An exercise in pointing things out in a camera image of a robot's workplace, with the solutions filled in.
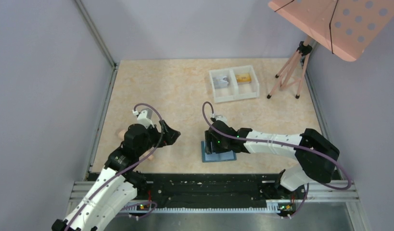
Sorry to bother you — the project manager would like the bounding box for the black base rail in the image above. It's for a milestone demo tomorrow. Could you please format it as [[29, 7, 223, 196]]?
[[123, 171, 305, 209]]

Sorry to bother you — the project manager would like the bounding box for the pink tripod stand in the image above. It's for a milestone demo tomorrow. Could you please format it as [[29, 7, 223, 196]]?
[[267, 35, 313, 99]]

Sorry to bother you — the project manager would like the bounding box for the silver card in tray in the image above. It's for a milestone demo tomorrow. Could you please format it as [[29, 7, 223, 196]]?
[[212, 76, 230, 89]]

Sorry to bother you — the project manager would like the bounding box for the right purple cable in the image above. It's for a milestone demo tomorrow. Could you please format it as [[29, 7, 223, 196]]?
[[202, 102, 353, 218]]

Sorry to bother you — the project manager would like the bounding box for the grey slotted cable duct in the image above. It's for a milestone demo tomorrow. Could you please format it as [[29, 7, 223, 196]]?
[[119, 203, 299, 214]]

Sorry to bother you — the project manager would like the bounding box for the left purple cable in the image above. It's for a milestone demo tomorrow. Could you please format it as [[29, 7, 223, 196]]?
[[64, 103, 165, 231]]

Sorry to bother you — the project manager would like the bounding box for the pink perforated board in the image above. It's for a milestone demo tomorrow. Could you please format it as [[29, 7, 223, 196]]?
[[268, 0, 394, 62]]

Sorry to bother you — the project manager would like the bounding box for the aluminium frame post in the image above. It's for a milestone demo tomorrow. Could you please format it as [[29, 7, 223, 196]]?
[[72, 0, 117, 69]]

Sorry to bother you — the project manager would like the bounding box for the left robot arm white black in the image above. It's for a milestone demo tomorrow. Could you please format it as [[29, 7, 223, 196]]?
[[51, 120, 181, 231]]

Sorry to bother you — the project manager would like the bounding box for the beige wooden peg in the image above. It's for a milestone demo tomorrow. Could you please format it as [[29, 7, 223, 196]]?
[[117, 129, 154, 161]]

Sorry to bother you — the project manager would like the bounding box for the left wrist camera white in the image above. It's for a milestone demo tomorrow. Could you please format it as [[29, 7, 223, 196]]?
[[132, 108, 155, 128]]

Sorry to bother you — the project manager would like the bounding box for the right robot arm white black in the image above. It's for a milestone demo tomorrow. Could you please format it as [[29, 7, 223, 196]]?
[[204, 120, 340, 192]]

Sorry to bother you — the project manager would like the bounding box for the teal card holder wallet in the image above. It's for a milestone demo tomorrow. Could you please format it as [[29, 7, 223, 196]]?
[[201, 141, 237, 163]]

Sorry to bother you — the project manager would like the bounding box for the purple cable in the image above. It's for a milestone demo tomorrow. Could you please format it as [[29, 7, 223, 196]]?
[[64, 103, 165, 231], [202, 102, 353, 218]]

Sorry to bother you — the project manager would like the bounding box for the white two-compartment tray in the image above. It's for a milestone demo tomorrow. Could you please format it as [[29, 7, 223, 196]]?
[[209, 65, 260, 103]]

